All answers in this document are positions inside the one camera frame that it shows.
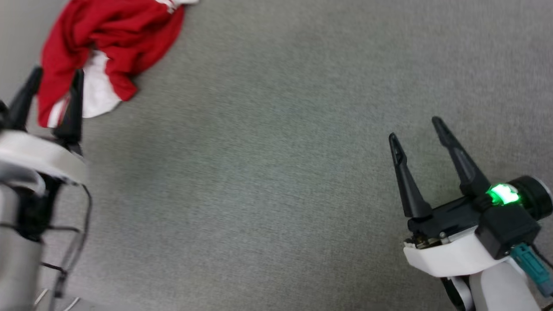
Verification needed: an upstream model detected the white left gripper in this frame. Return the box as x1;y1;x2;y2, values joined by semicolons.
0;66;89;195

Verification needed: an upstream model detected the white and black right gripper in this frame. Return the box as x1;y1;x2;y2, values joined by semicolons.
388;116;553;277

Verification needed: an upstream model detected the red and white basketball jersey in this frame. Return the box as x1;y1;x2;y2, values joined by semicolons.
37;0;200;129

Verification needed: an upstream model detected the grey fabric sofa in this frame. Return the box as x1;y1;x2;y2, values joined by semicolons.
0;0;553;311

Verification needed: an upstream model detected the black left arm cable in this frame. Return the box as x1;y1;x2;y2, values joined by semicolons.
41;184;93;298

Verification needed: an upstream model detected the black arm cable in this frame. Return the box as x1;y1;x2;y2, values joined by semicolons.
41;184;93;298
531;244;553;270

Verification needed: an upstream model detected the teal right camera connector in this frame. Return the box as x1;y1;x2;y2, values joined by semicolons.
510;243;553;297

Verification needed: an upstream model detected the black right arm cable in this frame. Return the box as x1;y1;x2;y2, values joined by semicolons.
531;244;553;270

